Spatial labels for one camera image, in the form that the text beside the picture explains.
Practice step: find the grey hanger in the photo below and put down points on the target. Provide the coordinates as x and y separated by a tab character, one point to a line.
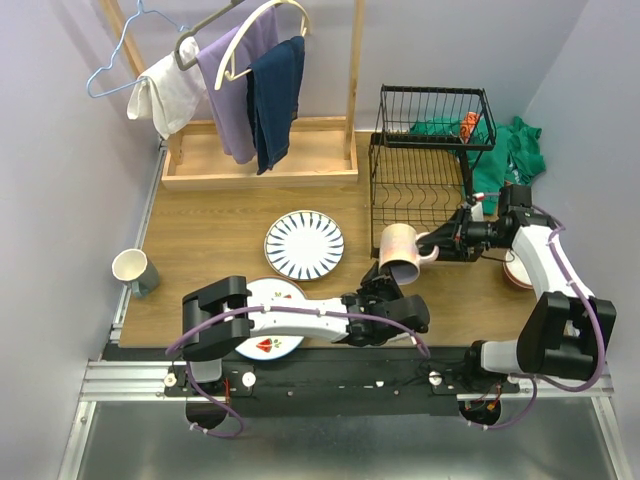
191	32

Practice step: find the watermelon pattern white plate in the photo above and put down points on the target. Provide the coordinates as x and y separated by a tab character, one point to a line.
272	347

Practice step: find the dark blue cloth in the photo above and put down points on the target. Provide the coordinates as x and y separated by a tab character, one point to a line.
273	88

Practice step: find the wooden clothes rack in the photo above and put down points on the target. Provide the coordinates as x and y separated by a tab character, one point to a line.
322	151

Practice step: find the cream hanger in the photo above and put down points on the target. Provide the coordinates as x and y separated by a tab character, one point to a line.
227	67

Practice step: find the black wire dish rack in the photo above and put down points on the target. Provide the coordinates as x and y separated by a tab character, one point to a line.
416	179

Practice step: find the green t-shirt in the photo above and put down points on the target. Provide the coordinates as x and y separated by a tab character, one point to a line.
515	159

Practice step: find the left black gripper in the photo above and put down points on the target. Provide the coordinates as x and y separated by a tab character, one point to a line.
379	285

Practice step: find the white bowl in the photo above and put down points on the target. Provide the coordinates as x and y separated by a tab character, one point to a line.
513	261

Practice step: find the blue wire hanger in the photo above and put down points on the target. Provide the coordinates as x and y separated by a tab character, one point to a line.
125	52

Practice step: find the grey ceramic mug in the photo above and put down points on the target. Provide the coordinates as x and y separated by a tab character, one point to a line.
133	268

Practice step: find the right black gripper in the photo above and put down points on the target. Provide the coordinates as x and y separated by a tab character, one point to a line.
458	227

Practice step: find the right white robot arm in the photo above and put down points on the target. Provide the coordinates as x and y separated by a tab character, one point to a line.
565	338

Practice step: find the pink ceramic mug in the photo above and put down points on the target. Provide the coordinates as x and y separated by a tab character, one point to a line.
399	253

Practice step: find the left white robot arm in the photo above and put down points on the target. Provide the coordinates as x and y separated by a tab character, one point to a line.
223	315

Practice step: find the orange patterned cloth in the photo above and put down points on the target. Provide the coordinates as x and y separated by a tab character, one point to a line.
468	127

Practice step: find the white cloth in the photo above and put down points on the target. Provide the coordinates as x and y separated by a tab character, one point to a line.
167	95

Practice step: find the orange bowl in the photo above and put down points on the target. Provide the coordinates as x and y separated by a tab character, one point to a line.
517	279

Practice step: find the purple cloth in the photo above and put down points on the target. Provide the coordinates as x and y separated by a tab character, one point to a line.
229	104

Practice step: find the black mounting base rail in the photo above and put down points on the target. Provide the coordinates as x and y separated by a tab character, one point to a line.
311	382

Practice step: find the blue striped white plate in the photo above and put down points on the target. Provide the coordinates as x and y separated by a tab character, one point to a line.
304	245

